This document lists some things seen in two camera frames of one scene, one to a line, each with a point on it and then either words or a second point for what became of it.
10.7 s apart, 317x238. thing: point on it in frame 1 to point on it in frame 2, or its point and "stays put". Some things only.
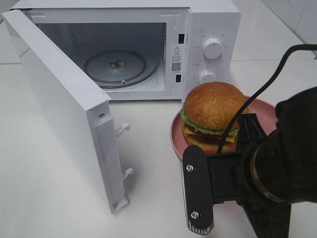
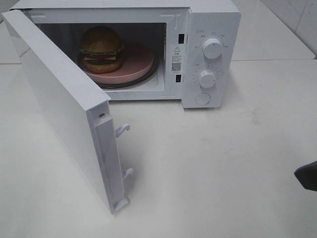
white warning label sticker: (177, 58) stays put
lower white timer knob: (206, 77) stays put
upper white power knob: (212, 48) stays put
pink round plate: (265, 111) to (137, 61)
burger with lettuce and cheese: (209, 108) to (101, 49)
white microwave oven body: (145, 50) stays put
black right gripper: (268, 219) to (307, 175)
